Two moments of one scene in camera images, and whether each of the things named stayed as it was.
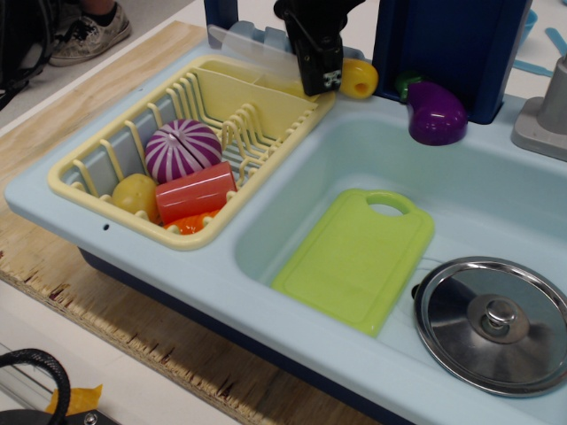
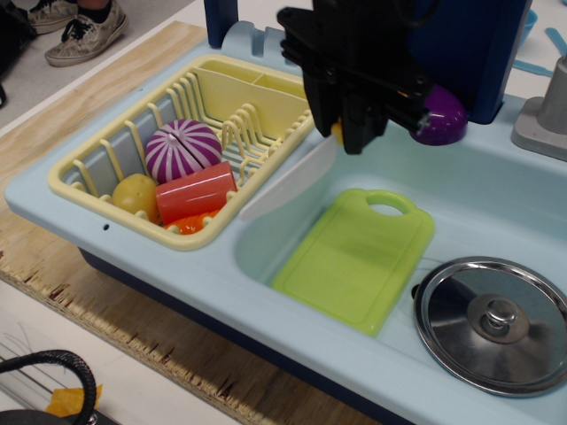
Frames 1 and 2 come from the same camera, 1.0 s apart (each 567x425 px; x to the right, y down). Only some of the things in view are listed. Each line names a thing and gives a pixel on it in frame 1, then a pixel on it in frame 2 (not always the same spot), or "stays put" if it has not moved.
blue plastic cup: x=531 y=22 stays put
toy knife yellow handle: x=359 y=77 → x=337 y=132
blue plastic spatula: x=538 y=69 stays put
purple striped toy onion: x=181 y=146 stays put
